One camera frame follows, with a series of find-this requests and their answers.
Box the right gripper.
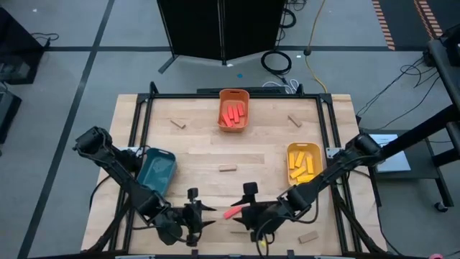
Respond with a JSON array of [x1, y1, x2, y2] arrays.
[[231, 182, 288, 242]]

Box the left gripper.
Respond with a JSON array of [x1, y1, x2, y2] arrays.
[[171, 187, 218, 247]]

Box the teal plastic bin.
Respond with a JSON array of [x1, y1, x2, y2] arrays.
[[136, 147, 178, 197]]

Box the orange plastic bin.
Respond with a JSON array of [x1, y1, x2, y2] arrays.
[[217, 88, 250, 133]]

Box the yellow plastic bin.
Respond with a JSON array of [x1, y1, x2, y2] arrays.
[[286, 142, 326, 188]]

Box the long black bar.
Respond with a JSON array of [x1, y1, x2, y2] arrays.
[[196, 87, 288, 95]]

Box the white paper sheet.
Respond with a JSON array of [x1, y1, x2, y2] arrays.
[[369, 133, 412, 174]]

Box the black equipment cart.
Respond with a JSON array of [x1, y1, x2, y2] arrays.
[[359, 104, 460, 214]]

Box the black folding partition screen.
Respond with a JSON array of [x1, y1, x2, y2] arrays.
[[157, 0, 288, 75]]

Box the dark equipment box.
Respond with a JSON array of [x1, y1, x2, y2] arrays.
[[0, 83, 22, 145]]

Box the black machine stand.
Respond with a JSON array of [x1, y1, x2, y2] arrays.
[[422, 23, 460, 109]]

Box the black desk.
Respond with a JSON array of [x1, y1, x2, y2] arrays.
[[0, 6, 47, 86]]

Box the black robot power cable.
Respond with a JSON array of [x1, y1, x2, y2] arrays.
[[375, 204, 402, 256], [88, 175, 113, 213]]

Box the white cable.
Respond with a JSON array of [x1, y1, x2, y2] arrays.
[[262, 78, 300, 95]]

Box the coiled black cable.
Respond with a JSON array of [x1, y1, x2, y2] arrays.
[[260, 49, 293, 76]]

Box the long yellow hanging cable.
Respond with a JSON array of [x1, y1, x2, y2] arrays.
[[303, 0, 328, 94]]

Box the thin black floor cables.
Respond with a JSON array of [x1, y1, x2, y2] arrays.
[[355, 55, 442, 122]]

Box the black cable with plug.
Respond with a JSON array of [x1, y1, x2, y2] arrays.
[[30, 32, 60, 50]]

